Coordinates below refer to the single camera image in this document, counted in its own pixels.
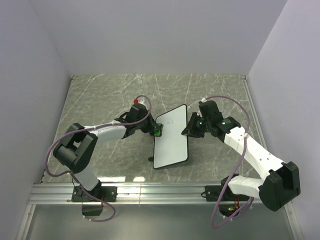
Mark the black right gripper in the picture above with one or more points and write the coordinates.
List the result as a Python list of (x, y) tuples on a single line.
[(190, 128)]

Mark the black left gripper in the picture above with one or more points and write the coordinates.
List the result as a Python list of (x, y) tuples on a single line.
[(152, 124)]

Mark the green bone-shaped eraser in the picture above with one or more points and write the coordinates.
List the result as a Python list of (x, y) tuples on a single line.
[(158, 130)]

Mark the small black-framed whiteboard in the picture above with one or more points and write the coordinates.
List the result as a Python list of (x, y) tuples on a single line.
[(172, 146)]

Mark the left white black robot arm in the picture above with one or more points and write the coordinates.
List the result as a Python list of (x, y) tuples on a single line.
[(75, 150)]

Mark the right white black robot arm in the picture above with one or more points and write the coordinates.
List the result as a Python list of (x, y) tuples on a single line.
[(278, 182)]

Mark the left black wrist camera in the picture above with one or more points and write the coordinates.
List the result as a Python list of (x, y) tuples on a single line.
[(138, 110)]

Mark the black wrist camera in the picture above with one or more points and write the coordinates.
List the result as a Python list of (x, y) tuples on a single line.
[(209, 109), (138, 110)]

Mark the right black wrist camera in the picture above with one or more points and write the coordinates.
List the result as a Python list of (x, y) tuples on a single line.
[(209, 109)]

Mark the aluminium rail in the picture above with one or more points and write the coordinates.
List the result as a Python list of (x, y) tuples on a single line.
[(136, 193)]

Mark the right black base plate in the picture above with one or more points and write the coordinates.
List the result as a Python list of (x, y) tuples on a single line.
[(212, 192)]

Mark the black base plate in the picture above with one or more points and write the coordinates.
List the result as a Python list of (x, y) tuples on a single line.
[(105, 193), (212, 192)]

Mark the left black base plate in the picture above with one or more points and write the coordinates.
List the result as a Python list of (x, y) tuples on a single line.
[(105, 193)]

